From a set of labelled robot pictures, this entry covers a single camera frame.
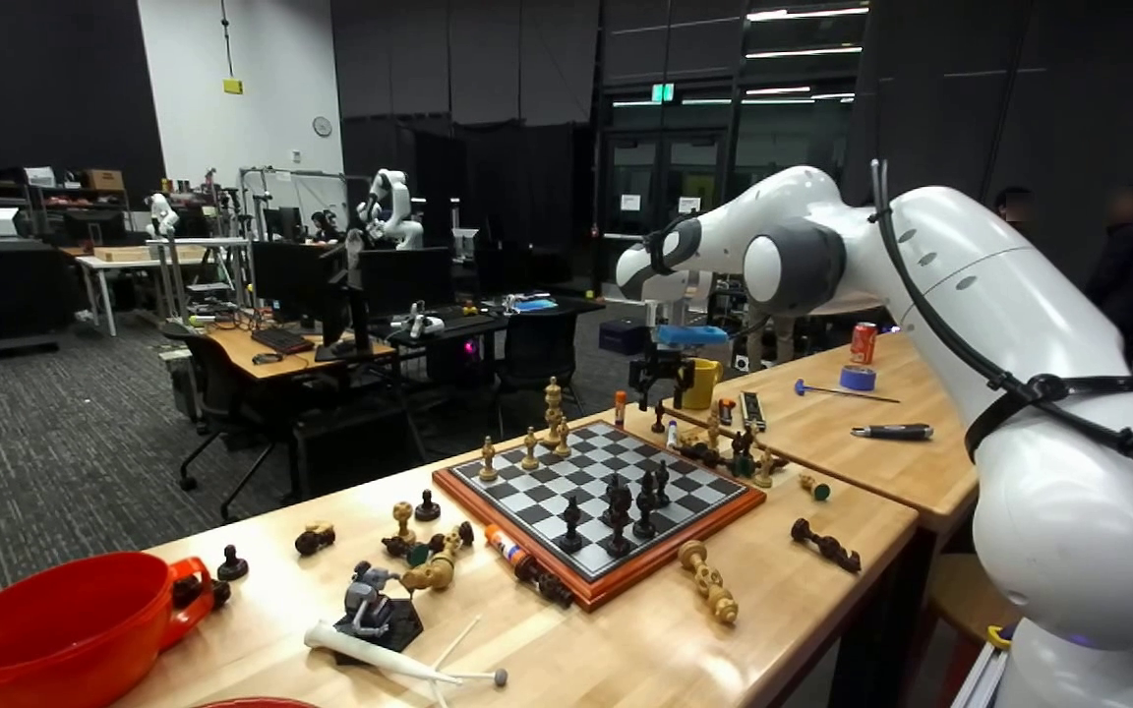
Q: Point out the black pawn on board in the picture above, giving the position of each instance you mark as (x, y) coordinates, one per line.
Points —
(573, 511)

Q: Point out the lying tan chess piece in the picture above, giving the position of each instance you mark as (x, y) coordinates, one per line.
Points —
(710, 583)

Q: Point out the orange can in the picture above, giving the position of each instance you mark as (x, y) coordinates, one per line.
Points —
(861, 343)

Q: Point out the checkered wooden chessboard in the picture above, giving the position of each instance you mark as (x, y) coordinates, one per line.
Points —
(601, 469)

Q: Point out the lying black chess piece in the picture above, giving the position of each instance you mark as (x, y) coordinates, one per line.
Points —
(828, 549)

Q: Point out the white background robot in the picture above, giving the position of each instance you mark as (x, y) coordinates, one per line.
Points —
(388, 211)

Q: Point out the orange glue stick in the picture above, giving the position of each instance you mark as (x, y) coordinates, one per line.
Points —
(504, 549)

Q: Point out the white bone-shaped toy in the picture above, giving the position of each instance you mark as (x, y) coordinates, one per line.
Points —
(396, 662)

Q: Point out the red plastic bowl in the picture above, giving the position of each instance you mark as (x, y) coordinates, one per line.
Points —
(86, 630)

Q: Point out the black pawn on table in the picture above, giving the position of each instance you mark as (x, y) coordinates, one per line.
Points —
(232, 563)

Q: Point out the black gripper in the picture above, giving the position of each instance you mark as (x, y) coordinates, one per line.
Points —
(659, 367)

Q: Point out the black computer monitor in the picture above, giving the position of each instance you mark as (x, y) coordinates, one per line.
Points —
(305, 282)

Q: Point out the black chess piece pair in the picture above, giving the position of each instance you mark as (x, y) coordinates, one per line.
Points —
(650, 498)

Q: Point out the tall tan chess king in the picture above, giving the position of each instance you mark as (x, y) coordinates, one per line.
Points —
(554, 417)

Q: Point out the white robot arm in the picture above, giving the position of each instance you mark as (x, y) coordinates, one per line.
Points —
(1024, 356)

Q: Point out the black marker pen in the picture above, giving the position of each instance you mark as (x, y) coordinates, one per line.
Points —
(895, 428)

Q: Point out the blue handled screwdriver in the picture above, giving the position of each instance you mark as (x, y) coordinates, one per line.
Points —
(835, 390)

